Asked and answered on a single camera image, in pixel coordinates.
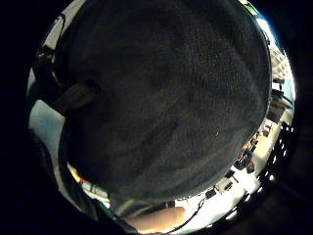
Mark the the person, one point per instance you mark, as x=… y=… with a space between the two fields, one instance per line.
x=88 y=196

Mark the small black box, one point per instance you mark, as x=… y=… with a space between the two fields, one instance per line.
x=210 y=193

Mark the dark grey textured cloth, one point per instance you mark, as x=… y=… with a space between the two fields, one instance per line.
x=169 y=98

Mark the dark brown desk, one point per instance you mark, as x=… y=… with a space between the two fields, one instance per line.
x=276 y=109

